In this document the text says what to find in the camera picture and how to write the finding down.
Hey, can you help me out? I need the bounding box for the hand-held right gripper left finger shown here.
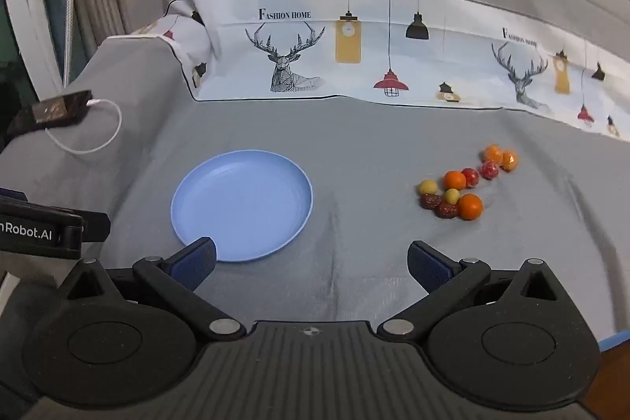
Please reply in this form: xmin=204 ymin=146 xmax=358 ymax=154
xmin=58 ymin=236 xmax=248 ymax=343

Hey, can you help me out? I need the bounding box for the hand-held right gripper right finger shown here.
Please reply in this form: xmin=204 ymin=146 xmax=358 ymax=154
xmin=376 ymin=240 xmax=573 ymax=343

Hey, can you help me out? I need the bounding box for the blue plastic plate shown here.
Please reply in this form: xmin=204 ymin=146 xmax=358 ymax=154
xmin=170 ymin=149 xmax=314 ymax=264

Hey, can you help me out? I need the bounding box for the dark phone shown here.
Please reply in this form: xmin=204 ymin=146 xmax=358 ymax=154
xmin=7 ymin=90 xmax=94 ymax=138

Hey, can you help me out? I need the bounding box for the grey printed blanket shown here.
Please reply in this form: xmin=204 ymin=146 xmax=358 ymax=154
xmin=0 ymin=0 xmax=630 ymax=401

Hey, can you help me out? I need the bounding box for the brown wooden board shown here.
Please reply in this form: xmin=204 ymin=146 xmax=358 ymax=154
xmin=586 ymin=341 xmax=630 ymax=420

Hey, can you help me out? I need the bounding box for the white charging cable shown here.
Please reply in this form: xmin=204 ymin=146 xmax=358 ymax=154
xmin=44 ymin=98 xmax=123 ymax=154

